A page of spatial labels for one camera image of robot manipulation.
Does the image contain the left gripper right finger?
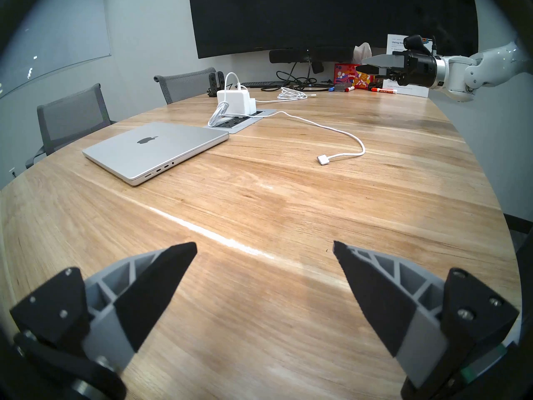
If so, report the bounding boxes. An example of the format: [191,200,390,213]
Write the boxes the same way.
[333,241,519,389]

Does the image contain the black tangled cables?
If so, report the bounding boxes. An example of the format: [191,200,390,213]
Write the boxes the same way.
[260,62,334,91]

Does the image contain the colourful tissue box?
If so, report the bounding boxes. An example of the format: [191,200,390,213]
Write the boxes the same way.
[334,42,375,90]

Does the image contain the large white power adapter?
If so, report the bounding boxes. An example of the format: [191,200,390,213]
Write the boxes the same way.
[216,89,250,115]

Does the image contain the armless grey mesh chair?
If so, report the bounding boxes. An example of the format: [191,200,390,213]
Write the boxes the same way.
[153,67,217,105]

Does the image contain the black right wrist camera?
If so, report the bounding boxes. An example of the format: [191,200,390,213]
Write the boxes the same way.
[403,35,434,56]

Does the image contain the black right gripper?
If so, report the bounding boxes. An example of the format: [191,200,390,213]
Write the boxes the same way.
[355,49,438,88]

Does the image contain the large black TV screen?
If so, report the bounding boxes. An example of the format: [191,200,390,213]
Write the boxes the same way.
[188,0,478,59]

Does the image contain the grey table outlet panel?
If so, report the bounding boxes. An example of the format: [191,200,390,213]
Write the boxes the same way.
[203,108,277,134]

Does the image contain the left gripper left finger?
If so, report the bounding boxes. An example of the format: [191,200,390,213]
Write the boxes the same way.
[9,242,198,373]

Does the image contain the white printed paper sign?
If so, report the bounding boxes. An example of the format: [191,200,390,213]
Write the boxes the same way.
[382,34,429,98]

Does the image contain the grey mesh chair with armrests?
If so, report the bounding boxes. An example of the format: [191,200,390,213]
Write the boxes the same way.
[25,83,117,168]

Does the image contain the silver MacBook laptop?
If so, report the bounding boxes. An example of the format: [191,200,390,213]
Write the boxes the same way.
[82,121,230,186]

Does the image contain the white MagSafe charging cable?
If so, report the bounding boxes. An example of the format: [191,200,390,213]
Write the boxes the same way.
[207,72,366,166]

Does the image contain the clean glass whiteboard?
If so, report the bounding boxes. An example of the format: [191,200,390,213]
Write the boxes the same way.
[0,0,112,99]

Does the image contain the coiled white USB cable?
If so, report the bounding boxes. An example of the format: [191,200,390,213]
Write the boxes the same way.
[250,86,317,104]

